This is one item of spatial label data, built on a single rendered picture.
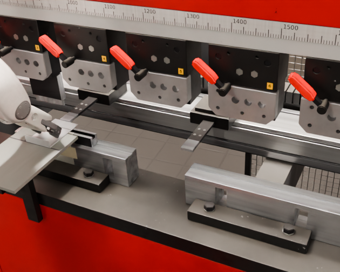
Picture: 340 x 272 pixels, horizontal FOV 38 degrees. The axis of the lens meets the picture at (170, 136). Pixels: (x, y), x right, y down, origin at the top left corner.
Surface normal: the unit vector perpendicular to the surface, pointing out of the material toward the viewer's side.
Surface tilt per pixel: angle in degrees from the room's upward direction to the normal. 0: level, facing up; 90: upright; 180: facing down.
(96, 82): 90
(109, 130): 0
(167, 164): 0
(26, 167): 0
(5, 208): 90
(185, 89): 90
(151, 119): 90
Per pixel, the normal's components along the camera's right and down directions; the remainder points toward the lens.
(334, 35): -0.44, 0.51
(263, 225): -0.05, -0.84
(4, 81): 0.68, 0.01
